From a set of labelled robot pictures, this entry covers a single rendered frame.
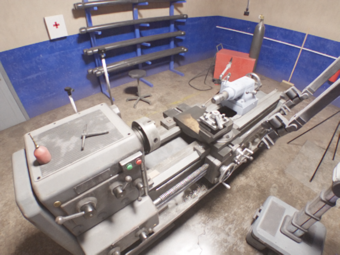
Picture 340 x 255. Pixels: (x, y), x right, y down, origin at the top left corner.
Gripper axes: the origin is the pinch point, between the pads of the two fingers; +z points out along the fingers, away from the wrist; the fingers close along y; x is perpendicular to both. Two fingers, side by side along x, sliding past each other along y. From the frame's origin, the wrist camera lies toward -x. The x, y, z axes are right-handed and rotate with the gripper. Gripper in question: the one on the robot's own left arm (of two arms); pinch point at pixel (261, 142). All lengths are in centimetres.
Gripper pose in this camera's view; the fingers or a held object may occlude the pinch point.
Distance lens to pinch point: 122.3
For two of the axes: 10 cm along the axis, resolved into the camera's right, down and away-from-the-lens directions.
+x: 6.5, 7.5, -1.2
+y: -6.6, 4.8, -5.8
